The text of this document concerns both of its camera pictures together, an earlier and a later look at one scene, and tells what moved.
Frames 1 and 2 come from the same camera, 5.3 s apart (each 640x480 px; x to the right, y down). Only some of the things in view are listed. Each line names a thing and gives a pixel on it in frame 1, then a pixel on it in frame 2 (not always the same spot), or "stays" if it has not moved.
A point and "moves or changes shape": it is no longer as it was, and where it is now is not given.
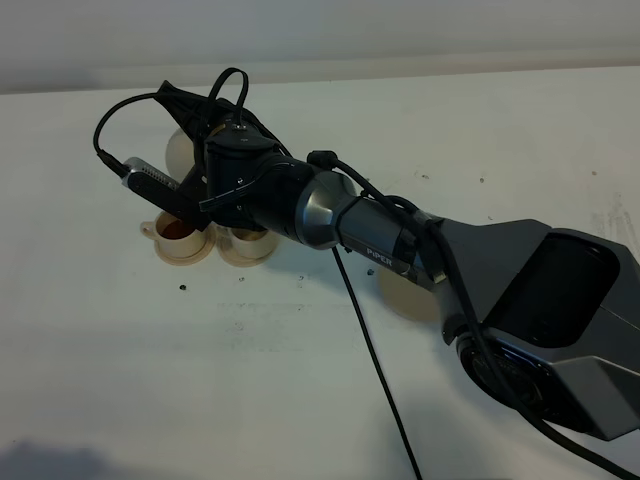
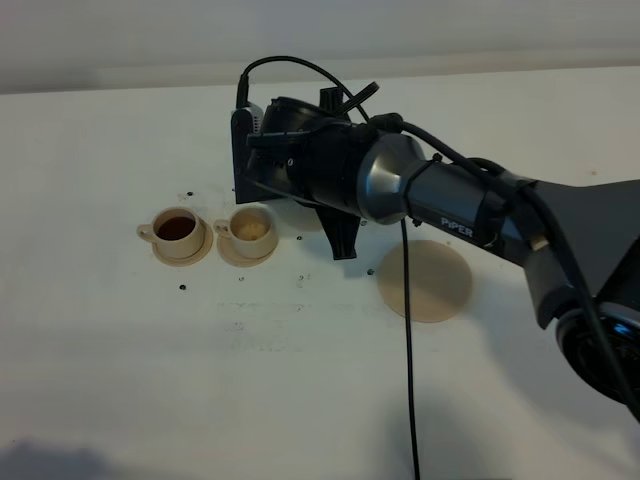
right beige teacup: [253, 242] stays
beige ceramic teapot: [180, 154] moves or changes shape
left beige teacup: [174, 235] stays
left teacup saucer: [184, 261] stays
